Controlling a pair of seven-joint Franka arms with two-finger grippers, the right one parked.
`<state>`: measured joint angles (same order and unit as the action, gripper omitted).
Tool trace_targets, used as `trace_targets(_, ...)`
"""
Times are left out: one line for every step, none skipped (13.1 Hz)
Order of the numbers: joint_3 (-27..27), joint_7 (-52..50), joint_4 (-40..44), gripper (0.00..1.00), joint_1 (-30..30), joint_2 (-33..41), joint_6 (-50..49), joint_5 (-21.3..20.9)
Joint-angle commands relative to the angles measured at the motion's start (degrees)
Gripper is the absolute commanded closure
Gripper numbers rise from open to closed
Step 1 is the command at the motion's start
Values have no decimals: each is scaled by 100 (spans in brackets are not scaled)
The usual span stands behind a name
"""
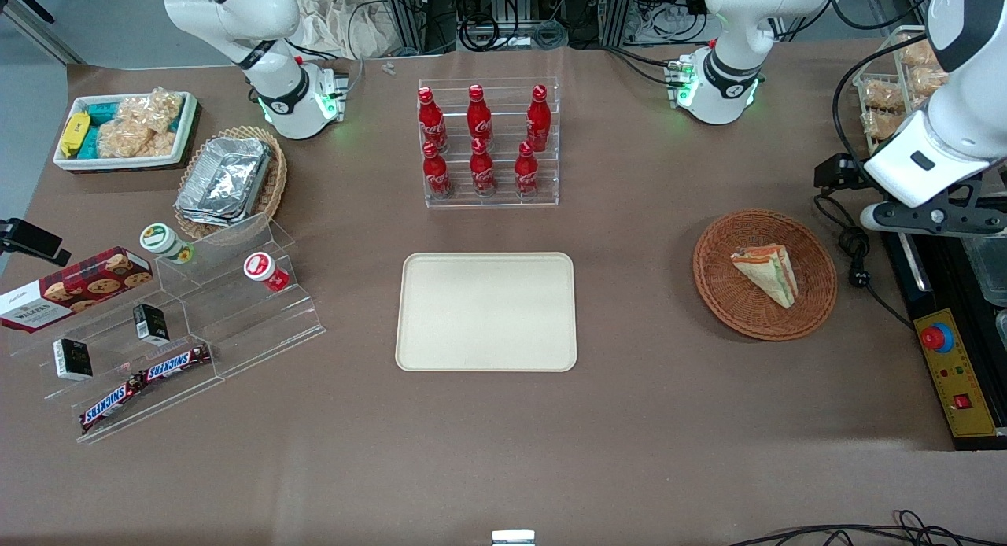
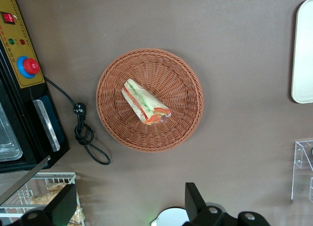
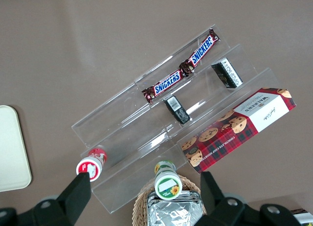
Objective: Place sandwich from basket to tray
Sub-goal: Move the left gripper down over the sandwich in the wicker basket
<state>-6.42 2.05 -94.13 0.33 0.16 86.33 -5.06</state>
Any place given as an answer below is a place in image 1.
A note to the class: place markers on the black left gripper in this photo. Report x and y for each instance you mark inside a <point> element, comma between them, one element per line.
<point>840,171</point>

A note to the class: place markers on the triangle sandwich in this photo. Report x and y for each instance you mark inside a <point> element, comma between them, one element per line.
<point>771,274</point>

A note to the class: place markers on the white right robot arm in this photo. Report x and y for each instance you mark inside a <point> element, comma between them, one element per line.
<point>236,19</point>

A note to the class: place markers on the round brown wicker basket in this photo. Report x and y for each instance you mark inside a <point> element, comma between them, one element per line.
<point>739,310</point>

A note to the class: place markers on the beige rectangular tray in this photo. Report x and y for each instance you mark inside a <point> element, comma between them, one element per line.
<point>486,311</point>

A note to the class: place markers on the oval light wicker basket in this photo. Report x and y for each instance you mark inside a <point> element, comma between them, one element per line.
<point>271,192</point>

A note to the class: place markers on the clear plastic container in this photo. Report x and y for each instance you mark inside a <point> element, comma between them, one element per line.
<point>990,271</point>

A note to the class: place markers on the black control base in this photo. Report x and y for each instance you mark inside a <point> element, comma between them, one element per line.
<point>905,278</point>

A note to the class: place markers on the bagged bread pastry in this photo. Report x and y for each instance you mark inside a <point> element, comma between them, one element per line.
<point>881,125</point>
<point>928,82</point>
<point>919,54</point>
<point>883,96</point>

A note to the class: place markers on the yellow emergency stop box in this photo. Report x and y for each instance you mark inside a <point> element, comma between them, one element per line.
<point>956,377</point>

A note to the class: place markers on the red cola bottle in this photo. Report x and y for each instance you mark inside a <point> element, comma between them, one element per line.
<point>525,172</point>
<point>481,172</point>
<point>479,119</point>
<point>538,121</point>
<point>432,125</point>
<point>437,175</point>

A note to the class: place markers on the clear acrylic bottle rack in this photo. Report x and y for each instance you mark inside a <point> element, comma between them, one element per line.
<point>503,196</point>

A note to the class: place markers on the beige crumpled cloth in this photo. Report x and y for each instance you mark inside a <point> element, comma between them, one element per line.
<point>330,23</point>

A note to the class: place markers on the red lid cup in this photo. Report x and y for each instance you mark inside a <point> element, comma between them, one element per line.
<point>262,269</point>

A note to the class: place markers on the clear acrylic stepped display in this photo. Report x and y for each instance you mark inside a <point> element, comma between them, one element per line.
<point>252,326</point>

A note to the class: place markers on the stack of foil trays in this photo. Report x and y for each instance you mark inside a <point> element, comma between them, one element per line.
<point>224,180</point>

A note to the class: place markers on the snickers chocolate bar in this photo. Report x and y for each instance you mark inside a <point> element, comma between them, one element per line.
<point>110,404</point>
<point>177,363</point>

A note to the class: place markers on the green lid cup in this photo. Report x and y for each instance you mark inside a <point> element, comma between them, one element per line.
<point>161,241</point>

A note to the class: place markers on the clear bag of crackers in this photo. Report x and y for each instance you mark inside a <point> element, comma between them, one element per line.
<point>153,109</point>
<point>130,141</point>

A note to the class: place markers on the small black white box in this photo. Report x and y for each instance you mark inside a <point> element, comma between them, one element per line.
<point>151,324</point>
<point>72,359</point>

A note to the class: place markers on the white rectangular snack bin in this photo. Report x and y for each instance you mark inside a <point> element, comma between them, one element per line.
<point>118,163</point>

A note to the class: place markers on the teal snack pack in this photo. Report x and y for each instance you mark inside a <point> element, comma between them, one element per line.
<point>101,112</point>
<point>89,143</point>

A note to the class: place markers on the yellow snack pack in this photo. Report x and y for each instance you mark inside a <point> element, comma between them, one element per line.
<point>75,134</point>

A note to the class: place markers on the red tartan cookie box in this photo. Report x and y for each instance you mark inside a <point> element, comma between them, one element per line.
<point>75,290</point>

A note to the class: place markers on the black clamp device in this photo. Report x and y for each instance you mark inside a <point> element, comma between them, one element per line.
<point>31,241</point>

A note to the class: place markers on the aluminium frame post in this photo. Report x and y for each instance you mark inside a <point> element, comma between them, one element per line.
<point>413,11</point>
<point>617,7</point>

